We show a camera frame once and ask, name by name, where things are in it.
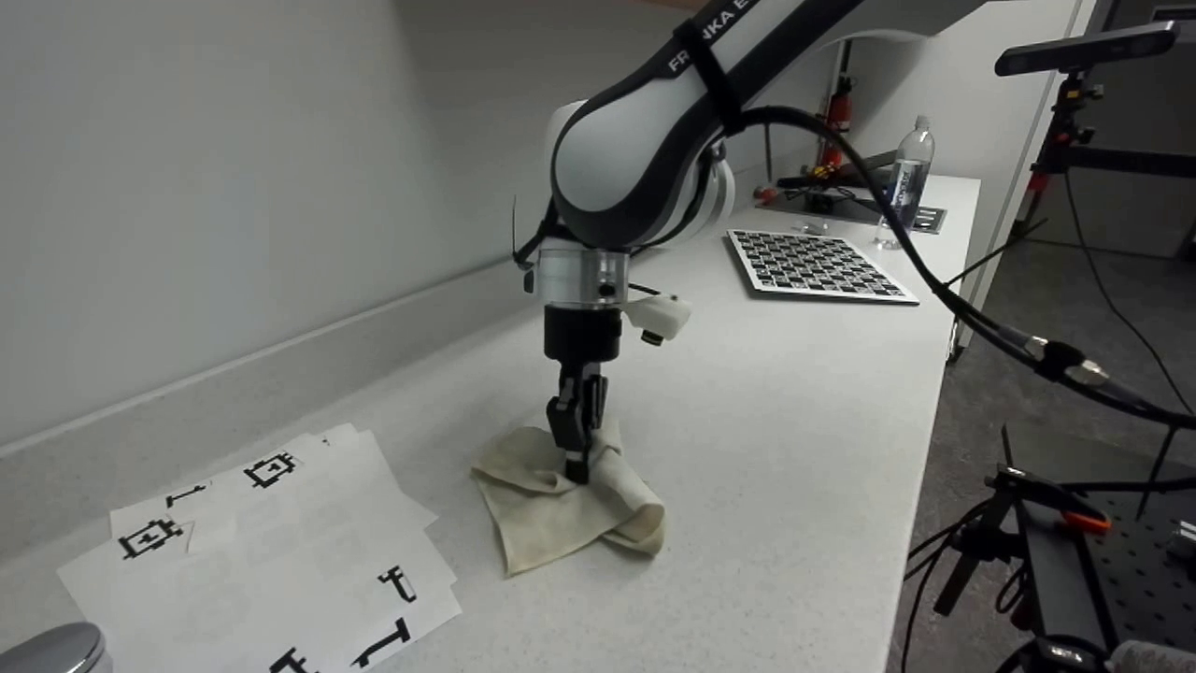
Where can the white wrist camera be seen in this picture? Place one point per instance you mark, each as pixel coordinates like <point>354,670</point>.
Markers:
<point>661,315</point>

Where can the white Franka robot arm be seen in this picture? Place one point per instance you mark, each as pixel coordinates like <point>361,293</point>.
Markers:
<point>612,162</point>

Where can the black stereo camera bar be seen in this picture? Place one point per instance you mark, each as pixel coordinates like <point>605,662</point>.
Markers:
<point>1096,45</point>

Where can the red bar clamp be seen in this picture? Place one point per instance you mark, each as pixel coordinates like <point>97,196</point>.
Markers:
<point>842,98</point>

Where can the checkerboard calibration board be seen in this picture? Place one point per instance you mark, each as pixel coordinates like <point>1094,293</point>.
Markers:
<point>818,263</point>

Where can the clear plastic water bottle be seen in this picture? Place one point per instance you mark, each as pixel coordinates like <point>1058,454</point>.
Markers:
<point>910,162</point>

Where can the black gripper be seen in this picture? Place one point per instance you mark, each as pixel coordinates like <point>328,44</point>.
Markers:
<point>582,339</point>

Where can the beige cloth towel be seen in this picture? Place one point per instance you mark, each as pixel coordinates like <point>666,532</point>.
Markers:
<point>536,523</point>

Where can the grey padded object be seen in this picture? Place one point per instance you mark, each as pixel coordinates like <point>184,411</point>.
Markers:
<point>1152,657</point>

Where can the black perforated breadboard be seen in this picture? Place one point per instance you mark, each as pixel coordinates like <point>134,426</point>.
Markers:
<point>1152,573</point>

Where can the white printed marker paper sheets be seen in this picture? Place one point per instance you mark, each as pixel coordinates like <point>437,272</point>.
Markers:
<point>313,537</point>

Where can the black tripod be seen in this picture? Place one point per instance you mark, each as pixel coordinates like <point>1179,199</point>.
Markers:
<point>1053,584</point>

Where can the black camera stand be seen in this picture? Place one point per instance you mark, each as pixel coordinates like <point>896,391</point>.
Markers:
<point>1143,162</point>

